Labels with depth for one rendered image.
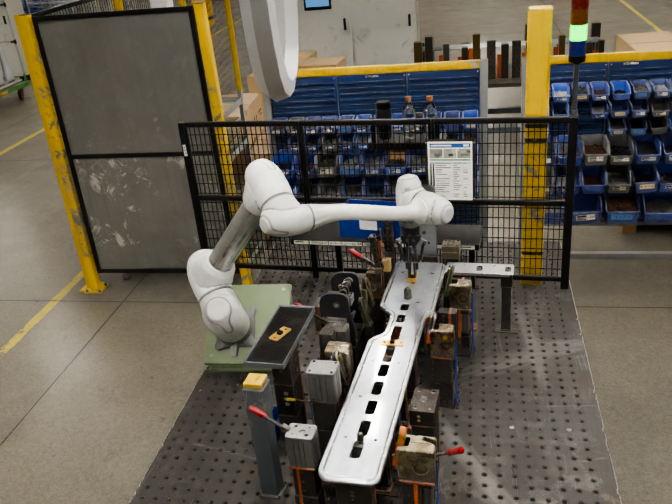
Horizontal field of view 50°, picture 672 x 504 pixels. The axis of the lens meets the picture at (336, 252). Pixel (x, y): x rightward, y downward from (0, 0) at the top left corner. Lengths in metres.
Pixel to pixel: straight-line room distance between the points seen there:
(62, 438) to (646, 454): 2.98
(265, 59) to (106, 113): 4.95
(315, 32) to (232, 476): 7.46
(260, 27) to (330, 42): 9.31
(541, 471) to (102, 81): 3.68
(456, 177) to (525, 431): 1.26
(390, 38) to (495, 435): 7.18
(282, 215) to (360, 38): 6.99
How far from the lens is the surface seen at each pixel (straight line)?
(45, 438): 4.36
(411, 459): 2.16
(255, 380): 2.30
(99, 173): 5.33
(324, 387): 2.40
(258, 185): 2.64
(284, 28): 0.22
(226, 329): 2.98
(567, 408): 2.90
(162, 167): 5.10
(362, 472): 2.17
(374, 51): 9.44
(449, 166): 3.43
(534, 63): 3.32
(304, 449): 2.24
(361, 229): 3.42
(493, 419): 2.82
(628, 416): 4.06
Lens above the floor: 2.47
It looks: 26 degrees down
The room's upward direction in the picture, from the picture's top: 6 degrees counter-clockwise
